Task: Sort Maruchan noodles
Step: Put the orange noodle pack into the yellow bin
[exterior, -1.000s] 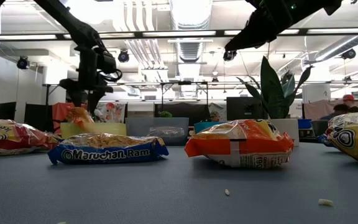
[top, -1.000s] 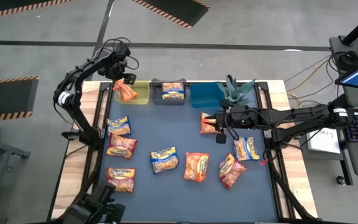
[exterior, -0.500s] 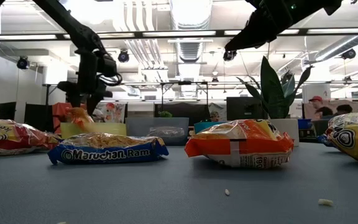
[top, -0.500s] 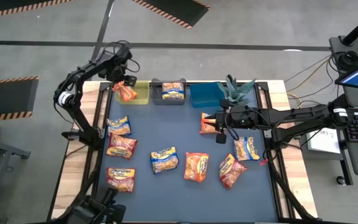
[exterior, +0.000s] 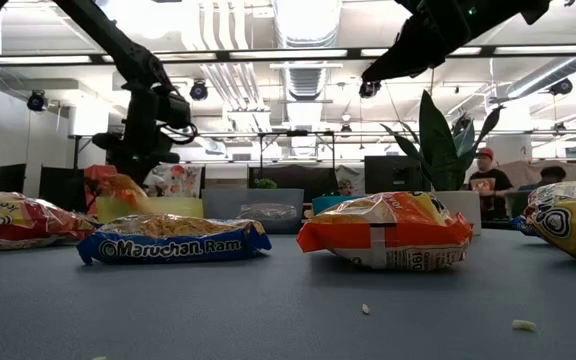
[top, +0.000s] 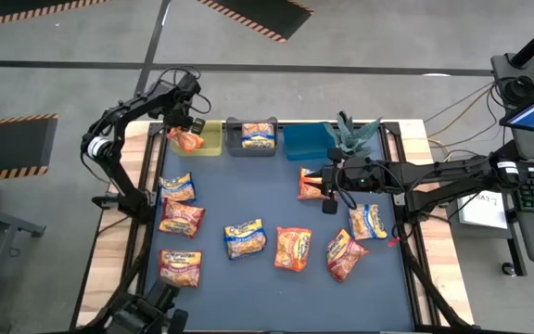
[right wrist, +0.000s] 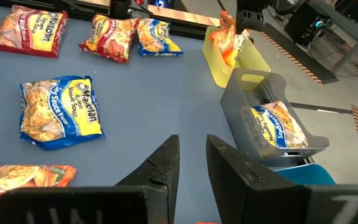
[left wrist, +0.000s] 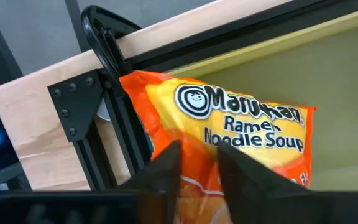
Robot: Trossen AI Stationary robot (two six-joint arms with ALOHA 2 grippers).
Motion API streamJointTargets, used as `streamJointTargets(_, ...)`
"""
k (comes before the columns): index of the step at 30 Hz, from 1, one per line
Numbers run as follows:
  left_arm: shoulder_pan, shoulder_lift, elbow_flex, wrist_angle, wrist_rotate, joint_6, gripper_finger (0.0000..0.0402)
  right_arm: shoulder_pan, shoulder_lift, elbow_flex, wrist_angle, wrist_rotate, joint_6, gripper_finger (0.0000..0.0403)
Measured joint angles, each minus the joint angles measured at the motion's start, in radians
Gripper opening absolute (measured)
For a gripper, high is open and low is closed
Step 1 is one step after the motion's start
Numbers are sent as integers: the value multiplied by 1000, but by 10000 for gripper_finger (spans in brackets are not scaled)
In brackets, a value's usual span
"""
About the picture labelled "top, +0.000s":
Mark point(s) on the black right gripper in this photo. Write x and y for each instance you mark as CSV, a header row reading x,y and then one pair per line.
x,y
350,175

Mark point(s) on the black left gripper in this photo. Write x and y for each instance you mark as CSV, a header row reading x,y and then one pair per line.
x,y
180,117

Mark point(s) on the orange Maruchan noodle packet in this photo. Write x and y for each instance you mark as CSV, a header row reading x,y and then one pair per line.
x,y
308,191
186,140
293,248

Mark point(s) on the blue Maruchan noodle packet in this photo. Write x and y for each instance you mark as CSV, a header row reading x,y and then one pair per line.
x,y
258,135
245,238
367,222
177,188

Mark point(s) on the red Maruchan noodle packet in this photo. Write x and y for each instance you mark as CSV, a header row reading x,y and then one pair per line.
x,y
180,267
181,217
345,253

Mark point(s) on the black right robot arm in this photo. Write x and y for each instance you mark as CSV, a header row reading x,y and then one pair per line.
x,y
434,172

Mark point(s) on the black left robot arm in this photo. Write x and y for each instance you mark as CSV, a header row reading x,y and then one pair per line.
x,y
137,103

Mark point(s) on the yellow plastic bin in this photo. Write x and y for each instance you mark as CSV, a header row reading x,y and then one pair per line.
x,y
211,139

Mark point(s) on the blue plastic bin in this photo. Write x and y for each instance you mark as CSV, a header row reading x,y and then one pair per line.
x,y
306,141

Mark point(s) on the green snake plant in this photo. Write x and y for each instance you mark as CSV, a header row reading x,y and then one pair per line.
x,y
352,134

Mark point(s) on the grey plastic bin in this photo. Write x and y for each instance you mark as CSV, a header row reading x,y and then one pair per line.
x,y
234,144

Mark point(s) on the black hazard-striped floor mat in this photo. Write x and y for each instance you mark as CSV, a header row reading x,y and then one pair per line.
x,y
16,9
7,144
258,14

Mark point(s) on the white paper sign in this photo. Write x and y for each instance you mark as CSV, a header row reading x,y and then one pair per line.
x,y
485,211

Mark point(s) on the black caster wheel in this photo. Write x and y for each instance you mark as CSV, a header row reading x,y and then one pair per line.
x,y
508,268

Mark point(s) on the grey computer case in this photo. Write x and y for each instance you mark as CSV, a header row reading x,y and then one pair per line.
x,y
501,69

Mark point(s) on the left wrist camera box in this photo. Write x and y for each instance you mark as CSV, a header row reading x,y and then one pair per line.
x,y
197,125

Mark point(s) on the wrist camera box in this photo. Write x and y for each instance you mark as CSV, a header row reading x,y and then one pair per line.
x,y
329,206
197,125

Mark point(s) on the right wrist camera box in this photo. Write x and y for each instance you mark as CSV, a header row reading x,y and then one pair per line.
x,y
329,206

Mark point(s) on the black aluminium table frame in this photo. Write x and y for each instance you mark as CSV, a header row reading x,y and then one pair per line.
x,y
390,127

